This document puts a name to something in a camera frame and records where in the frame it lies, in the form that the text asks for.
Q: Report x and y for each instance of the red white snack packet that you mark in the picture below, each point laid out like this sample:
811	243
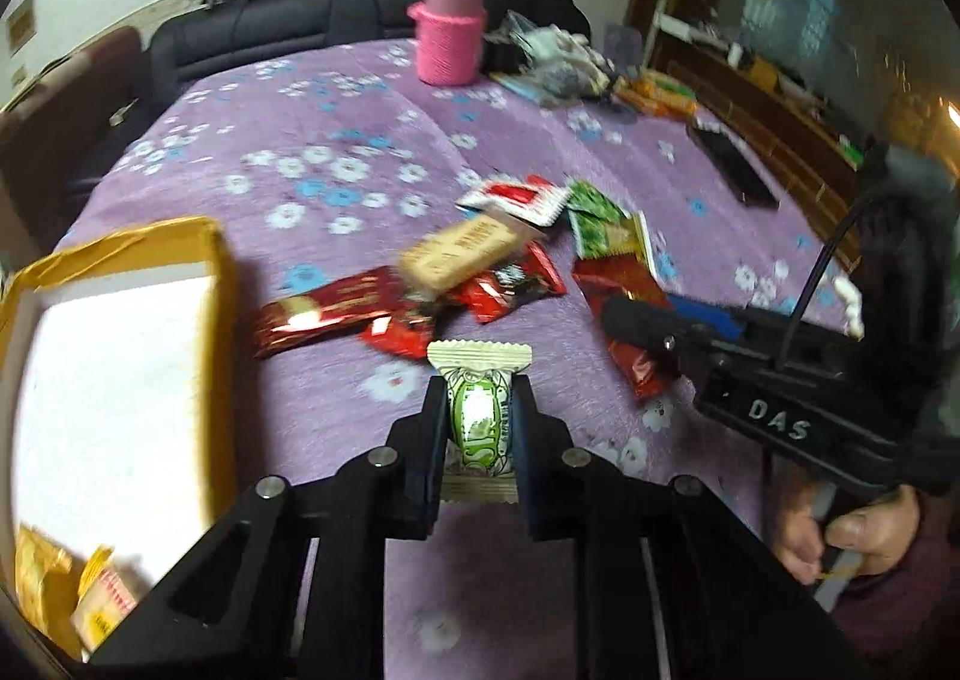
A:
517	196

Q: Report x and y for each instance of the small yellow wall sign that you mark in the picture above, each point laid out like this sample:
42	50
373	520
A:
21	28

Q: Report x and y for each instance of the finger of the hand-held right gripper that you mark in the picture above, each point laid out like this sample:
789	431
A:
709	320
637	322

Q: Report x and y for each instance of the dark green snack packet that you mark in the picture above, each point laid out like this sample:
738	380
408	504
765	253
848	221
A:
596	199

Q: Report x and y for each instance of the person's right hand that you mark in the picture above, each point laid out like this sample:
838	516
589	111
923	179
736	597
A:
870	530

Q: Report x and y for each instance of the yellow white red-print packet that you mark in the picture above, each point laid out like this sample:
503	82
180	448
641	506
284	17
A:
101	605

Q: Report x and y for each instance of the beige biscuit bar packet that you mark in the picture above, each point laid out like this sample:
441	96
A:
459	256

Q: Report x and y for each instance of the long dark red packet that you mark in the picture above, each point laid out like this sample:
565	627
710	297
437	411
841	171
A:
322	313

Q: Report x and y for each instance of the dark red snack packet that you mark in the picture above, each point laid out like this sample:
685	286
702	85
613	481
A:
622	290

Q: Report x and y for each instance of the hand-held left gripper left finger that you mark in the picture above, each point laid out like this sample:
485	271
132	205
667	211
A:
433	440

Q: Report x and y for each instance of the orange snack packets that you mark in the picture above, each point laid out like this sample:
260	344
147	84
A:
660	91

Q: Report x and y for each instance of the wooden cabinet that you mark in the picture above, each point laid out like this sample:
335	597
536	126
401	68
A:
772	103

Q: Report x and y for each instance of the pile of plastic bags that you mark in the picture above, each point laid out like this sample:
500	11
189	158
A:
547	62

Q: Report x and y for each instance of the black leather sofa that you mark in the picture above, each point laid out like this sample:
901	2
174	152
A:
300	13

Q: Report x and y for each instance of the purple floral tablecloth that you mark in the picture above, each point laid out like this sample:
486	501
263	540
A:
337	125

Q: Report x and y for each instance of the yellow taped white box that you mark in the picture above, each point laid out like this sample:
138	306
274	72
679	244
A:
112	388

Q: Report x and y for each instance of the green white candy packet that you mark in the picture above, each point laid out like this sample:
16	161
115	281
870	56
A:
477	418

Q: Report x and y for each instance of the small red candy packet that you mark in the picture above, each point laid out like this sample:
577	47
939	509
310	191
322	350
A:
397	334

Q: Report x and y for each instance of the green pea snack packet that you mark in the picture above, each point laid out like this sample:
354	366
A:
611	241

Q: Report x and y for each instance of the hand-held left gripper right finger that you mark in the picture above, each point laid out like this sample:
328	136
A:
525	440

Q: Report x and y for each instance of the yellow snack packet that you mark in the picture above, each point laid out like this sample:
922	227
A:
45	590

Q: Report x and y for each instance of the pink knit-sleeved bottle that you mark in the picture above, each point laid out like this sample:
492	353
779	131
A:
450	35

